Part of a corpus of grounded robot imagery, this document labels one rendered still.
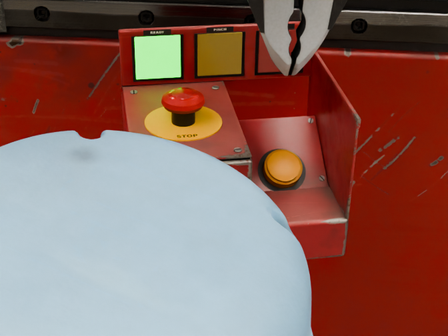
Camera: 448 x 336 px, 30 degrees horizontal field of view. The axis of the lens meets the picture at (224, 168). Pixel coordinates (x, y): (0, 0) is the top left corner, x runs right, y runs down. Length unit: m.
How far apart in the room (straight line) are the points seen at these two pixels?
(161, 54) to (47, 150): 0.56
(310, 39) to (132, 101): 0.19
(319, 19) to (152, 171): 0.48
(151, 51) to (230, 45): 0.08
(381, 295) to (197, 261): 0.94
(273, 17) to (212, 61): 0.14
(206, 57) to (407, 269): 0.45
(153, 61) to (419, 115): 0.35
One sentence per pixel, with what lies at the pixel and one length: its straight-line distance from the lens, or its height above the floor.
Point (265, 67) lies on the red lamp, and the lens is 0.86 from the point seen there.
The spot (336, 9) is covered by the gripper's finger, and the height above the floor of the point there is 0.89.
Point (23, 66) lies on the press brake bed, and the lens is 1.03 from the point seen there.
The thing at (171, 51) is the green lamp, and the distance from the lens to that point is 0.84.
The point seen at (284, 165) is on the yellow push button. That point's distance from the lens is 0.82.
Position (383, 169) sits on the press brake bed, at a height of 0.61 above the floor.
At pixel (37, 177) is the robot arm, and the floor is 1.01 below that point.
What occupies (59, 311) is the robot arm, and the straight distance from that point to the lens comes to 0.22.
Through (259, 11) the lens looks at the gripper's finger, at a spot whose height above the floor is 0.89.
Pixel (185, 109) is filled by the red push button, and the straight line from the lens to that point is 0.75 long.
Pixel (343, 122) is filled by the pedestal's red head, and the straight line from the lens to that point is 0.77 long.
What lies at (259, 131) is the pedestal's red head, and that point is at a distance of 0.84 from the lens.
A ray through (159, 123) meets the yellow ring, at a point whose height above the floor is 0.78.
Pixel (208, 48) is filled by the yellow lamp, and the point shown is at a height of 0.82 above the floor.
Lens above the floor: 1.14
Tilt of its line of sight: 31 degrees down
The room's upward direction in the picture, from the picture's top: 1 degrees clockwise
